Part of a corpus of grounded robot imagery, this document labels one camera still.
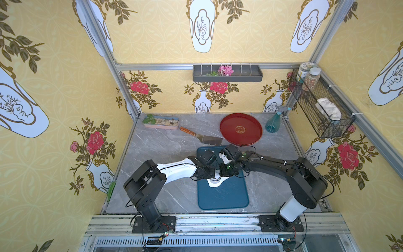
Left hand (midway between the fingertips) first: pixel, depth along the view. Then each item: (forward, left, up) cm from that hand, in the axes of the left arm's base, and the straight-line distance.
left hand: (206, 174), depth 90 cm
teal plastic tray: (-11, -13, +1) cm, 17 cm away
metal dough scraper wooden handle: (+25, 0, -1) cm, 25 cm away
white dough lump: (-5, -5, +2) cm, 8 cm away
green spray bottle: (+33, -47, +6) cm, 58 cm away
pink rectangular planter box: (+40, +34, +1) cm, 53 cm away
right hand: (+1, -9, +2) cm, 9 cm away
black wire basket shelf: (+17, -66, +20) cm, 71 cm away
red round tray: (+33, -26, -1) cm, 42 cm away
